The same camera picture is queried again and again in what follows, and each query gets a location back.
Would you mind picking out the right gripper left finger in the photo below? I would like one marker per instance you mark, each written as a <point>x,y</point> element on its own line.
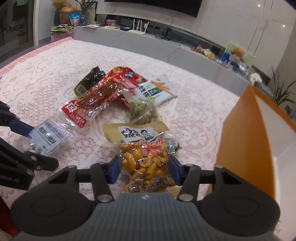
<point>100,176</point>

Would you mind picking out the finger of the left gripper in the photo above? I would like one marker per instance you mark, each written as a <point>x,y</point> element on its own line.
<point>21,128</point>
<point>41,162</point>

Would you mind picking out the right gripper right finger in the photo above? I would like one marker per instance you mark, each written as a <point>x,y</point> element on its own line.
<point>189,177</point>

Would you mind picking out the white label candy bag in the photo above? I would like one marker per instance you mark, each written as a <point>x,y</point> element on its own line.
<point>45,139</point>

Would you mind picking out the tan cartoon face packet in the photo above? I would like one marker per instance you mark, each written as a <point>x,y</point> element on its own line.
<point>128,133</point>

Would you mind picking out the yellow peanut snack bag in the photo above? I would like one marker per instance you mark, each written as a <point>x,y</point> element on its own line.
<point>146,164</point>

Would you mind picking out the red braised meat packet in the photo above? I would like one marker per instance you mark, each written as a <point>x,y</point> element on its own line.
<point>78,112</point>

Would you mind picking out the green pickled vegetable packet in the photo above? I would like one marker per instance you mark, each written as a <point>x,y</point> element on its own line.
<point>142,111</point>

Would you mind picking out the dark seaweed snack packet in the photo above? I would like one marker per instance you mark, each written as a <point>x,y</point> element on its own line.
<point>89,81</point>

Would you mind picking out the white spicy strip packet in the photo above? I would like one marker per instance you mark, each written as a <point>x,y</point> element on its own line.
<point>159,89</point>

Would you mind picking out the red puffed snack bag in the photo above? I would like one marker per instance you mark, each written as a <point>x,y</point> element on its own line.
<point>127,81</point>

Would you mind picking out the pink lace tablecloth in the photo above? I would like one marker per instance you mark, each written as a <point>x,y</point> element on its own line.
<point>57,207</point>

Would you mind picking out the orange cardboard box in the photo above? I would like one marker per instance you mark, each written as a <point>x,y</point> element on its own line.
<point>254,134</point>

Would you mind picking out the pink storage basket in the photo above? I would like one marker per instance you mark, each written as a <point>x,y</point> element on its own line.
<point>60,36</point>

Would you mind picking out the golden vase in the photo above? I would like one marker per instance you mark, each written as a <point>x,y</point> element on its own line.
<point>64,14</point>

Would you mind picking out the potted plant right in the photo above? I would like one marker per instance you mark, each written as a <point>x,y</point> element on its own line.
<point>281,94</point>

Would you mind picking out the potted plant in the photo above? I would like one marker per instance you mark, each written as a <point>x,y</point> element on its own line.
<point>85,5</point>
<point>281,94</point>

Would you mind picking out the green greeting card board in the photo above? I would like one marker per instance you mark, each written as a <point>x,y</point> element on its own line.
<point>247,58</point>

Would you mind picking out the brown teddy bear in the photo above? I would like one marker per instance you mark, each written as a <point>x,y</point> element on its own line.
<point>237,52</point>

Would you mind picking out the grey tv console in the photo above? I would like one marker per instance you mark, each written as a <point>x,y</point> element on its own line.
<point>168,44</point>

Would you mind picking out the potted plant left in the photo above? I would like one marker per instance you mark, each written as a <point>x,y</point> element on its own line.
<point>85,5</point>

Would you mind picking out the white wifi router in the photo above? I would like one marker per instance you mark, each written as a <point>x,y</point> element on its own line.
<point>139,27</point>

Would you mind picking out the black wall television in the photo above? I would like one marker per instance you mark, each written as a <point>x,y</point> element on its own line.
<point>188,7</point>

